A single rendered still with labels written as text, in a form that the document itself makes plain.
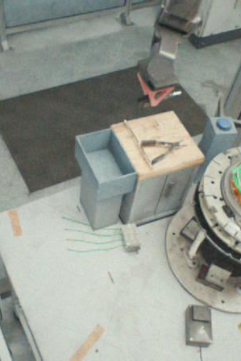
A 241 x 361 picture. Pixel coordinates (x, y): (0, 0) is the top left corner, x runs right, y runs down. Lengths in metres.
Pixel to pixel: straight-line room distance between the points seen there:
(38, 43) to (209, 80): 1.28
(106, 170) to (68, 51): 2.12
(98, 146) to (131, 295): 0.43
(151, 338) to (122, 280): 0.18
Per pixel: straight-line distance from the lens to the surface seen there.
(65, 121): 2.67
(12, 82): 2.96
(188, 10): 0.89
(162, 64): 0.91
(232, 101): 1.48
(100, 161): 1.20
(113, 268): 1.25
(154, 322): 1.21
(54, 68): 3.07
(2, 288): 1.69
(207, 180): 1.08
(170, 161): 1.13
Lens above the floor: 1.91
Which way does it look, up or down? 52 degrees down
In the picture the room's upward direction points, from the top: 11 degrees clockwise
